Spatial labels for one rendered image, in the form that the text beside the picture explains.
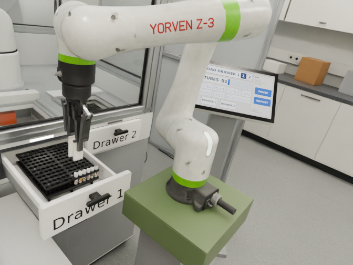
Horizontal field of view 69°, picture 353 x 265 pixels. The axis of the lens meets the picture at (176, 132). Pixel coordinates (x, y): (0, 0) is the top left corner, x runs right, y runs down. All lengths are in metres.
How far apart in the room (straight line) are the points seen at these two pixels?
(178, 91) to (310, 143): 2.77
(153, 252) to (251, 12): 0.86
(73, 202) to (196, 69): 0.55
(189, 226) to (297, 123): 2.81
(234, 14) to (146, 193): 0.60
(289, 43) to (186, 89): 3.36
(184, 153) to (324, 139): 2.79
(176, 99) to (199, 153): 0.22
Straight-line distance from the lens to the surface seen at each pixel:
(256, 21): 0.74
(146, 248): 1.09
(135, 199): 0.87
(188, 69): 0.88
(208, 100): 1.47
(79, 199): 0.79
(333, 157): 3.52
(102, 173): 0.96
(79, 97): 0.73
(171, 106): 0.90
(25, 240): 0.91
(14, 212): 1.00
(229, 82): 1.55
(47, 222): 0.78
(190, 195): 0.89
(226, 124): 1.62
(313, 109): 3.41
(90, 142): 1.12
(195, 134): 0.78
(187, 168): 0.82
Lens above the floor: 1.43
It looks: 25 degrees down
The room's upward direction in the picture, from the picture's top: 12 degrees clockwise
